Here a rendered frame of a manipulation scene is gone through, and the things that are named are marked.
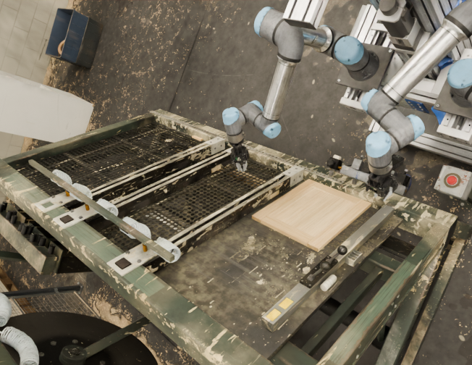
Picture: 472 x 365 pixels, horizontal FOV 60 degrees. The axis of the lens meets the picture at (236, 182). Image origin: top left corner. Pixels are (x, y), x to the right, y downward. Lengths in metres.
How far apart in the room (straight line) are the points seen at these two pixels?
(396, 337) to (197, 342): 1.21
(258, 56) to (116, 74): 2.07
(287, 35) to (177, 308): 1.06
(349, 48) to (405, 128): 0.68
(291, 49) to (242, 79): 2.26
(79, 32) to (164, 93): 1.59
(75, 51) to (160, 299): 4.53
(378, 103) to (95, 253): 1.17
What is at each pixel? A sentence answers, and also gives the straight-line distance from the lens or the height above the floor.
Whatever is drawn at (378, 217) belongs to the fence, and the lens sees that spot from 2.01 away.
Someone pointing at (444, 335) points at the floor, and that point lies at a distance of 3.03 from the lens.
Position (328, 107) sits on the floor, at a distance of 3.35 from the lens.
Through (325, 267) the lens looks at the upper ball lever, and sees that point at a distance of 1.50.
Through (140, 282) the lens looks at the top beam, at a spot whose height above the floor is 1.94.
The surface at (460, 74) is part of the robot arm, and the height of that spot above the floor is 1.27.
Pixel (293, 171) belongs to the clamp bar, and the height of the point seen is 0.98.
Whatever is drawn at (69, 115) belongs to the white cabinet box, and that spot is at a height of 0.28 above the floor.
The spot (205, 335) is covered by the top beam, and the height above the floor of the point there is 1.94.
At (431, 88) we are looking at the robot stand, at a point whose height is 0.95.
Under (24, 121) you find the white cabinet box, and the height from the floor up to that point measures 0.75.
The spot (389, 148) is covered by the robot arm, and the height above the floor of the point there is 1.66.
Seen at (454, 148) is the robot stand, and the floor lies 0.23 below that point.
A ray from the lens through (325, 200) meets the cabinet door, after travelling 2.12.
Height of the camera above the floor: 2.93
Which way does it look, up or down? 53 degrees down
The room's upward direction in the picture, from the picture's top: 78 degrees counter-clockwise
